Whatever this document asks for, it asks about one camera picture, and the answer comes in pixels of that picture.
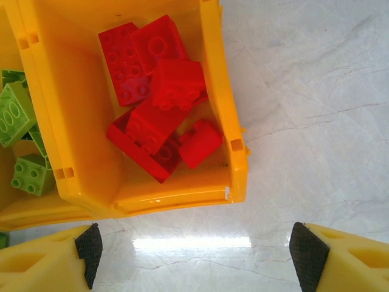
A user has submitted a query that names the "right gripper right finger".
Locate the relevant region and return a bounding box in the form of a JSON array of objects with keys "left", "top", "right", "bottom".
[{"left": 289, "top": 221, "right": 389, "bottom": 292}]

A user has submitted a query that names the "red two-by-four lego brick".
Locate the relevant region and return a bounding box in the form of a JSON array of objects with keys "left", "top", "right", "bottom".
[
  {"left": 105, "top": 108, "right": 183, "bottom": 185},
  {"left": 97, "top": 21, "right": 152, "bottom": 107}
]

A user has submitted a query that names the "red sloped lego brick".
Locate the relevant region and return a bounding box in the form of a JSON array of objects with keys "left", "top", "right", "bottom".
[{"left": 178, "top": 118, "right": 224, "bottom": 170}]

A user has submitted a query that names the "yellow plastic bin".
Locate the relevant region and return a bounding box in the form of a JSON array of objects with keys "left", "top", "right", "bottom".
[
  {"left": 0, "top": 0, "right": 92, "bottom": 231},
  {"left": 16, "top": 0, "right": 252, "bottom": 220}
]

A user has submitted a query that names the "small lime green lego brick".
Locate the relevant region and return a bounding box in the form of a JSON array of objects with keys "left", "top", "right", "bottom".
[{"left": 11, "top": 154, "right": 56, "bottom": 198}]

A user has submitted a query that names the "red two-by-two lego brick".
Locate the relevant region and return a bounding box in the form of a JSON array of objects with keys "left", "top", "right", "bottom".
[
  {"left": 129, "top": 14, "right": 188, "bottom": 77},
  {"left": 150, "top": 58, "right": 209, "bottom": 111},
  {"left": 125, "top": 100, "right": 189, "bottom": 156}
]

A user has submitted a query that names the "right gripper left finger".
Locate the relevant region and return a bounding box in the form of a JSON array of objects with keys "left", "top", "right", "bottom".
[{"left": 0, "top": 223, "right": 103, "bottom": 292}]

